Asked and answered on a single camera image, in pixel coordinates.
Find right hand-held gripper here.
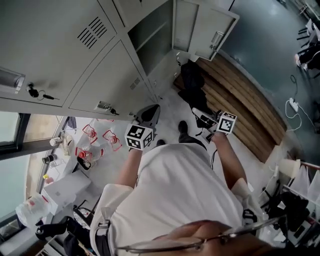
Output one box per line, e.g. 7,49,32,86
191,107,237,143

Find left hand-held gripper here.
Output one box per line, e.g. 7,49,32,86
124,104,161,151

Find grey metal locker cabinet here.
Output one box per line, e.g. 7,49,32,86
0,0,237,124

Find person's left forearm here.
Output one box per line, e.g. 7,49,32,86
116,147,144,188

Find person's right forearm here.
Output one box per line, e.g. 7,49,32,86
211,131,249,194

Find grey open locker door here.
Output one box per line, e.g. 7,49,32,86
171,0,241,62

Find person's right black shoe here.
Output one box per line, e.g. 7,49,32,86
177,120,189,138

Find person's black trousers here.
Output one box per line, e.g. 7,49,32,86
178,133,208,151

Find wooden slatted platform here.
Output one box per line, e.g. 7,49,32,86
173,53,288,164

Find grey cloth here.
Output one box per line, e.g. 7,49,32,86
66,115,78,130

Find small black waste bin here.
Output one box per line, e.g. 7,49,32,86
76,155,98,172

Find person's white shirt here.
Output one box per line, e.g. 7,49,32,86
89,143,264,256

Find beige bag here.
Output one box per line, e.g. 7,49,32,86
60,133,75,156

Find white power strip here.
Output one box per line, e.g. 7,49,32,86
288,97,300,113

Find glass jar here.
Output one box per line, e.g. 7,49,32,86
48,136,63,148

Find white paper cup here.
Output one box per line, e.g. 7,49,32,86
278,158,302,179

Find small clear bottle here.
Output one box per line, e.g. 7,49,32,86
48,159,67,169

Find white cardboard box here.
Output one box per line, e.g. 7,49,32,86
40,171,92,216

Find person's face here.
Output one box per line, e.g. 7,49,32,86
149,219,288,256

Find black stool with patterned seat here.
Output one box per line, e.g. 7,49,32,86
72,204,95,229

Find person's thin-framed eyeglasses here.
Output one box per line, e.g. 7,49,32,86
115,214,289,254

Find black framed window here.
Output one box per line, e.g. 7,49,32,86
0,111,65,162

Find black office chair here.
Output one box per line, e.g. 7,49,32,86
34,215,95,256

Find large clear plastic water bottle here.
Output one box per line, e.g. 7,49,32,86
14,191,53,230

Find black floor cable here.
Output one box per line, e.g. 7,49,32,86
210,148,218,172

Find person's right black shoulder strap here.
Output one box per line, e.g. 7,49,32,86
241,208,259,224

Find person's black shoulder strap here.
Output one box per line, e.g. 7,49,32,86
95,219,113,256
241,208,259,224

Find person's left black shoulder strap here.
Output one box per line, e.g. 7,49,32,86
95,219,113,256

